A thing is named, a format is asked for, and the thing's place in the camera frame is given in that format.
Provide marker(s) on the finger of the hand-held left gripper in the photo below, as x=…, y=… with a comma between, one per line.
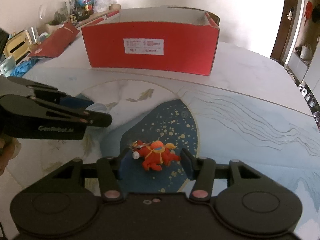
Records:
x=97, y=120
x=75, y=100

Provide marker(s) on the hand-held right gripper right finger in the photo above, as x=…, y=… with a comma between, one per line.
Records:
x=188, y=165

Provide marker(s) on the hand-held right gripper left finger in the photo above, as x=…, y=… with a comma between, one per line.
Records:
x=123, y=165

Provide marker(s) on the pale blue round item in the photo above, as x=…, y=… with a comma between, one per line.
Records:
x=98, y=108

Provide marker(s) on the red cardboard box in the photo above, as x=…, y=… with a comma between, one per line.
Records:
x=105, y=47

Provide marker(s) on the person's left hand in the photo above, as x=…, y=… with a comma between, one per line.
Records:
x=7, y=155

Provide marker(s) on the red paper bag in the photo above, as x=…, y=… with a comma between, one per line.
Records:
x=55, y=42

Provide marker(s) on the blue gloves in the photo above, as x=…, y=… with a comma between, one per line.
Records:
x=22, y=68

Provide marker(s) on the pale green mug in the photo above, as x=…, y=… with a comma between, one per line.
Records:
x=7, y=66

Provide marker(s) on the yellow green tissue box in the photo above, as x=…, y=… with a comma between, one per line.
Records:
x=17, y=46

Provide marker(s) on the glass dome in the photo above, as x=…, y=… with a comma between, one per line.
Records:
x=50, y=12

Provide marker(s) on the dark jar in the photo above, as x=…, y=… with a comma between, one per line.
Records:
x=89, y=9

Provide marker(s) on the white wooden sideboard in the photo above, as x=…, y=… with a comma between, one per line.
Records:
x=110, y=11

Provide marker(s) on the clear plastic bag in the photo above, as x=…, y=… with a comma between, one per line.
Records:
x=102, y=3

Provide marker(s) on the white shoe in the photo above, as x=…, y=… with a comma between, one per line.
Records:
x=308, y=98
x=313, y=107
x=317, y=116
x=303, y=89

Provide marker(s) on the white tote bag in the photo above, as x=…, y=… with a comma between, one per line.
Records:
x=305, y=52

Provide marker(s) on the brown wooden door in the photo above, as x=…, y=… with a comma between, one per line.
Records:
x=282, y=30

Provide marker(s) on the orange hanging ornament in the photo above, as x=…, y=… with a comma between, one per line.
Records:
x=308, y=11

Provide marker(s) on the white wall cabinets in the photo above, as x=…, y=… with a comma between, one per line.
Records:
x=297, y=65

